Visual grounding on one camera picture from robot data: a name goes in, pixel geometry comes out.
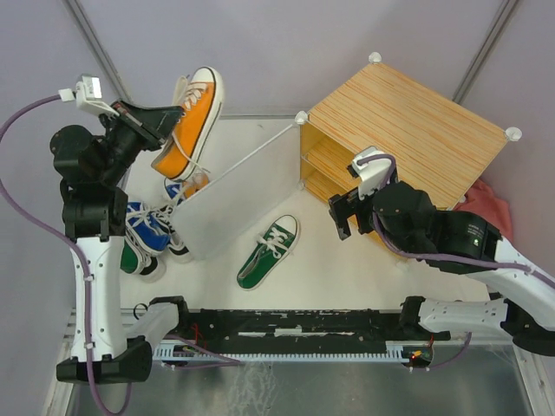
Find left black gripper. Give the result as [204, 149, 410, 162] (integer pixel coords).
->
[98, 96, 183, 186]

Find green sneaker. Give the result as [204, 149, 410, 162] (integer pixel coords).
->
[120, 241, 166, 283]
[236, 214, 300, 290]

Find white cabinet door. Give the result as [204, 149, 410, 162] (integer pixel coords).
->
[173, 125, 300, 260]

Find wooden shoe cabinet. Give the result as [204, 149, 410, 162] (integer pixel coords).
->
[297, 52, 522, 209]

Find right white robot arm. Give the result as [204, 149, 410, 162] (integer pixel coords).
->
[329, 182, 554, 356]

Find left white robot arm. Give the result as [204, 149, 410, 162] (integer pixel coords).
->
[49, 101, 192, 385]

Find blue sneaker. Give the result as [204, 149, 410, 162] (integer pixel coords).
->
[126, 201, 170, 257]
[163, 177, 191, 205]

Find pink cloth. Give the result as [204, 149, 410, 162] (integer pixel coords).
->
[454, 179, 513, 242]

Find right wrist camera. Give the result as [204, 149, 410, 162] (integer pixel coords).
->
[349, 146, 396, 200]

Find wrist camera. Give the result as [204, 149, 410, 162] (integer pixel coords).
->
[57, 74, 119, 117]
[349, 146, 396, 200]

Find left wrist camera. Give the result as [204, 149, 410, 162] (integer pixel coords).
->
[57, 74, 119, 117]

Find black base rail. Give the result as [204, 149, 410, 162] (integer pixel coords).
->
[175, 309, 450, 355]

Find light blue cable duct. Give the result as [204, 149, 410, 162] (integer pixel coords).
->
[151, 340, 413, 361]

